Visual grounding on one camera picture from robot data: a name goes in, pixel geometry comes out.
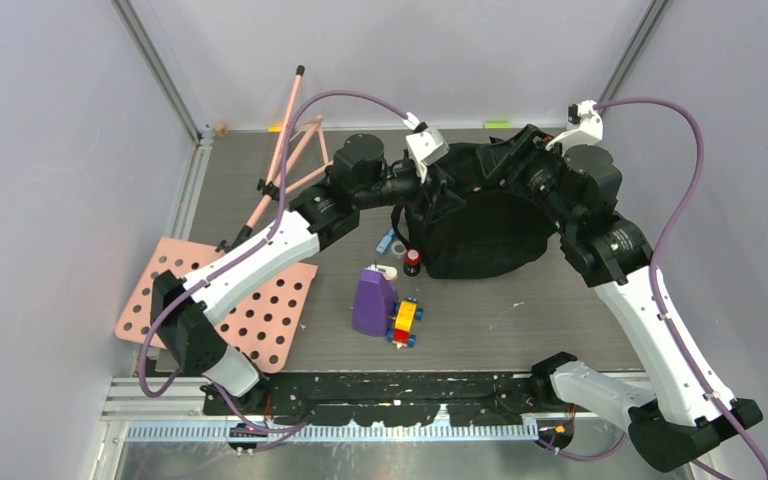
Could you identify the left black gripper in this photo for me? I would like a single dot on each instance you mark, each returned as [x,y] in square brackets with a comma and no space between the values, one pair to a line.
[442,202]

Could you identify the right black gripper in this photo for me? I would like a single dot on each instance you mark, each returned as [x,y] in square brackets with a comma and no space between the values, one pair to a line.
[515,155]

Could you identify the black backpack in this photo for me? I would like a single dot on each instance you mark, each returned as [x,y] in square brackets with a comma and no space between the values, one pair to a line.
[498,231]

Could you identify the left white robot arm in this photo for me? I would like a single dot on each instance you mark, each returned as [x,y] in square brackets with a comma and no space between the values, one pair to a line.
[185,311]

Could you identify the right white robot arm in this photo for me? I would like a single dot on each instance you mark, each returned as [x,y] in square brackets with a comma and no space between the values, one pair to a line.
[687,410]

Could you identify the red cap black bottle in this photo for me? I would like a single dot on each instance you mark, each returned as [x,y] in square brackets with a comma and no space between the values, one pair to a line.
[412,262]

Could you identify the clear tape roll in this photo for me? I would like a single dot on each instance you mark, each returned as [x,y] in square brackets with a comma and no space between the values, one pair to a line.
[398,249]

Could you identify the blue correction tape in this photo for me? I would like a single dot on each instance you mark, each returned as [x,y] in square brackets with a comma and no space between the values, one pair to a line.
[384,244]

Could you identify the colourful toy block car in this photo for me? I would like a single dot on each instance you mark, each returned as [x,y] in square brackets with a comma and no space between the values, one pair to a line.
[404,315]

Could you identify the purple stapler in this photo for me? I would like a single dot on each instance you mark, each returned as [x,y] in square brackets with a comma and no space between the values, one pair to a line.
[374,300]

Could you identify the pink tripod stand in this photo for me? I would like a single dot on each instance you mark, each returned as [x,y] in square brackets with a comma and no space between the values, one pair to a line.
[290,146]

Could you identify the pink perforated stand board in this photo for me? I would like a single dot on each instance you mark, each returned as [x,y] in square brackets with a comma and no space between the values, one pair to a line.
[262,326]

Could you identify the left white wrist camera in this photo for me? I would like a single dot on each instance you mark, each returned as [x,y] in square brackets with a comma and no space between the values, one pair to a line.
[425,146]

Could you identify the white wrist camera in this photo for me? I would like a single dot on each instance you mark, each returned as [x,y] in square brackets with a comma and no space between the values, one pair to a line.
[425,146]
[584,127]

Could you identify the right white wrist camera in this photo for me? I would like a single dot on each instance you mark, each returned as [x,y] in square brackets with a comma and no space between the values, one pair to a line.
[584,127]

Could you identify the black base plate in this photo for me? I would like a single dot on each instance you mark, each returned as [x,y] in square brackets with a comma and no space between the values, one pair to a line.
[393,399]

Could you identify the aluminium frame rail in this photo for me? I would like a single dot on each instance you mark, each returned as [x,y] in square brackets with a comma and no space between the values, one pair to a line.
[172,438]

